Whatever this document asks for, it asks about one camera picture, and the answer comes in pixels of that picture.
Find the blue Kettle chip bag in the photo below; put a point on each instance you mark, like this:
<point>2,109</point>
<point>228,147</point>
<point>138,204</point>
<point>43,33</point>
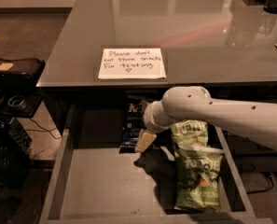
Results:
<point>133,123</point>

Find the black chair with note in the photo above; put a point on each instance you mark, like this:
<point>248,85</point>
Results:
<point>20,77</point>

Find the grey counter cabinet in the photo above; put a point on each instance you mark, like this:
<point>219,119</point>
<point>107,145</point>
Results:
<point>209,42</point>

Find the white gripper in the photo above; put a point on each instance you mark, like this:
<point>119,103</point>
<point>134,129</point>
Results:
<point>149,118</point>

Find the green jalapeno chip bag front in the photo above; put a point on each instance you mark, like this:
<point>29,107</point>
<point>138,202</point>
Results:
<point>198,171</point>

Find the black plastic crate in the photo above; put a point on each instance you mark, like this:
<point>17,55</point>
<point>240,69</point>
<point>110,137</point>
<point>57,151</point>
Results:
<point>14,153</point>

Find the silver tape roll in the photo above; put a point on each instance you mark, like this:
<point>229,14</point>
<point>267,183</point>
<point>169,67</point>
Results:
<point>17,103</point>

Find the green Kettle chip bag middle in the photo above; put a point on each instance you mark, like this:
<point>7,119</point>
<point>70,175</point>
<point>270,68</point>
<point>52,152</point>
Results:
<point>189,133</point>

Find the open grey drawer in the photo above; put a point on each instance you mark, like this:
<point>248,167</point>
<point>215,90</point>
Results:
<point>93,182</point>

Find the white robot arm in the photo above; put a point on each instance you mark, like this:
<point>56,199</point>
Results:
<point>252,120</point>

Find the white handwritten paper note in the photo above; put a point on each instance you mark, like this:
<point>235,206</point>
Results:
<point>132,63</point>

